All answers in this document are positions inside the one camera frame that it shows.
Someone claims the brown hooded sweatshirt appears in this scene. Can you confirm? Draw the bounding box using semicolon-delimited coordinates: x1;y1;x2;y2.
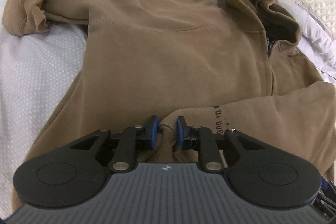
2;0;336;214

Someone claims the white bed sheet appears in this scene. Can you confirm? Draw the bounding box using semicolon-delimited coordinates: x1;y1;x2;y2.
0;0;336;201

